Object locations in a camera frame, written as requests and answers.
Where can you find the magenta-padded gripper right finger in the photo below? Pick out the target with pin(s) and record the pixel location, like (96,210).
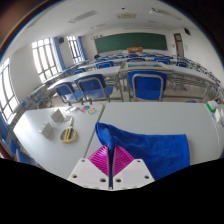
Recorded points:
(123,161)

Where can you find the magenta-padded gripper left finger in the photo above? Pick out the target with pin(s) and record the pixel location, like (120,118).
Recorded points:
(100,160)

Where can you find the blue towel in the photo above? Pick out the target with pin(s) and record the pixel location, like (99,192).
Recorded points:
(156,150)

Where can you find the small coloured paper cards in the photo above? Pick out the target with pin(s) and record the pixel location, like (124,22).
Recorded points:
(92,111)

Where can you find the blue metal-framed chair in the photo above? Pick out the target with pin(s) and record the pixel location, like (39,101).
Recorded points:
(65,90)
(91,85)
(146,86)

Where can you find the long white desk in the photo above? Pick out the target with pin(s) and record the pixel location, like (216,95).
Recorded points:
(96,71)
(190,75)

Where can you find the group of blue chairs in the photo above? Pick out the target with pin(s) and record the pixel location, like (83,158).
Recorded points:
(104,65)

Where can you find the flat framed board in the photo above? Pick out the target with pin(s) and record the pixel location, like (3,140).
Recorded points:
(143,65)

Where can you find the green and white box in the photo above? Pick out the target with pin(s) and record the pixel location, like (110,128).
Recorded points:
(211,106)

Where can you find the small white carton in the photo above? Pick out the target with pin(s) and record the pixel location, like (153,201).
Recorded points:
(219,116)

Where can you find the orange lectern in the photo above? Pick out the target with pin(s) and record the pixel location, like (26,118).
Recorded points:
(134,49)

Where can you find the narrow multi-pane window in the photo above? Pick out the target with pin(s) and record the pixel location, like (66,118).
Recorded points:
(74,50)

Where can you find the blue curtain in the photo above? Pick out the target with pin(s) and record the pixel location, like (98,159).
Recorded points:
(58,53)
(81,48)

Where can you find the large multi-pane window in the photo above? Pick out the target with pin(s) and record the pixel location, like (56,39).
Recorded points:
(43,60)
(8,93)

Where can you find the green chalkboard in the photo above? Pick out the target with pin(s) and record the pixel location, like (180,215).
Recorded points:
(130,42)

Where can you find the brown door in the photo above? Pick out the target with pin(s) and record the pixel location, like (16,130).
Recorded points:
(178,45)

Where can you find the group of ceiling lights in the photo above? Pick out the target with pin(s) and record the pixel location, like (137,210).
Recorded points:
(83,16)

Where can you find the black wall speaker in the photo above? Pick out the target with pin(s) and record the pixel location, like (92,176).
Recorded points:
(61,40)
(187,31)

